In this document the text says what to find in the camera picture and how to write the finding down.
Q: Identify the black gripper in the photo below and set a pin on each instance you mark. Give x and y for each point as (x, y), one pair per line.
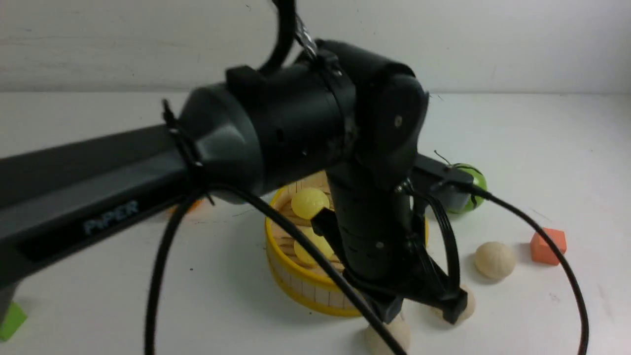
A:
(377, 231)

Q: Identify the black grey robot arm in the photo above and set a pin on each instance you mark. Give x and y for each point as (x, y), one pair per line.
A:
(352, 113)

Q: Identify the bamboo steamer tray yellow rim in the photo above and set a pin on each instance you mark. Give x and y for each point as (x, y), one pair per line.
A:
(294, 272)

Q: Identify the orange foam cube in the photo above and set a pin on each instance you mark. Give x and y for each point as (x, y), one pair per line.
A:
(541, 252)

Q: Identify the orange toy tangerine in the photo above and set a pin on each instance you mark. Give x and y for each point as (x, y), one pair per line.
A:
(193, 207)

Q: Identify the green foam block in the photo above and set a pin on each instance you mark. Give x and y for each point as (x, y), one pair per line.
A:
(15, 317)

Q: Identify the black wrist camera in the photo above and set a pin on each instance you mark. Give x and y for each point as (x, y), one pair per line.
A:
(434, 178)

